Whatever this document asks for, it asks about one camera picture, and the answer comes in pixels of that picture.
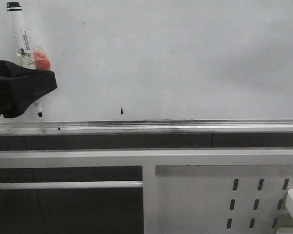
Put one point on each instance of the red round magnet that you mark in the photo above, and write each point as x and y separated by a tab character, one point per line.
41	59

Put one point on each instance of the white metal pegboard frame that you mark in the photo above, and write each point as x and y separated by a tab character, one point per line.
200	191

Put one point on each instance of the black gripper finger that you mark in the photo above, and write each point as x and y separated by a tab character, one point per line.
20	87

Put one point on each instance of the aluminium whiteboard marker tray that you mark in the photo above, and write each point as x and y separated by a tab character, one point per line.
147	127

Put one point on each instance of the large white whiteboard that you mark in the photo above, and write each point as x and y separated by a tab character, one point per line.
118	60

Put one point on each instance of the white whiteboard marker pen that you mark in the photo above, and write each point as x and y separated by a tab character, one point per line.
21	36

